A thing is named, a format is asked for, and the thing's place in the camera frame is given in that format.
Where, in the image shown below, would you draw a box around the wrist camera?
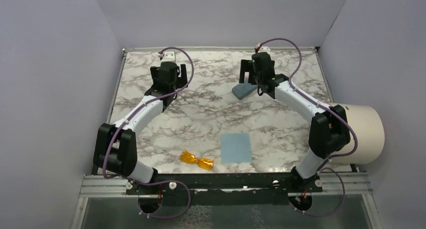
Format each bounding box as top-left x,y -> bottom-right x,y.
255,46 -> 271,54
158,51 -> 176,63

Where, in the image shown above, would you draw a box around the white cylindrical drum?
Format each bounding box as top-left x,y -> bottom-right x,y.
331,104 -> 385,164

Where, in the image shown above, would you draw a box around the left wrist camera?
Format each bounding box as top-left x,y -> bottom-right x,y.
158,51 -> 176,63

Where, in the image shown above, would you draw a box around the orange sunglasses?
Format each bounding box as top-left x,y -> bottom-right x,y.
180,150 -> 214,170

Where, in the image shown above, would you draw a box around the purple cable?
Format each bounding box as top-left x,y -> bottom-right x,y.
255,38 -> 359,217
101,47 -> 195,219

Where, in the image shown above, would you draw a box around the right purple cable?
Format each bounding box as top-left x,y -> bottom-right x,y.
255,38 -> 359,217

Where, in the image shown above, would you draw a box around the grey green glasses case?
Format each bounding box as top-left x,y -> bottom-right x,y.
232,83 -> 257,100

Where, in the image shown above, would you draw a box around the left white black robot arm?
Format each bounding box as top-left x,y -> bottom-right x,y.
93,61 -> 188,194

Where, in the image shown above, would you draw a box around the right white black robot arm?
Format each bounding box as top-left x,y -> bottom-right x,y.
239,52 -> 351,192

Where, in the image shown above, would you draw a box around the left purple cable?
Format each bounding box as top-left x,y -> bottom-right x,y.
101,47 -> 195,219

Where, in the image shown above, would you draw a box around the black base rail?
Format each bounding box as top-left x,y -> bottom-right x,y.
126,172 -> 323,206

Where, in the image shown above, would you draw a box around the aluminium frame rail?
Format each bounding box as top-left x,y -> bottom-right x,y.
79,172 -> 373,198

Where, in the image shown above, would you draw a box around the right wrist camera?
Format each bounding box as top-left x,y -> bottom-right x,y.
255,46 -> 271,54

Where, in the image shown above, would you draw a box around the light blue cleaning cloth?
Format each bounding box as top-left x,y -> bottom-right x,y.
220,133 -> 252,163

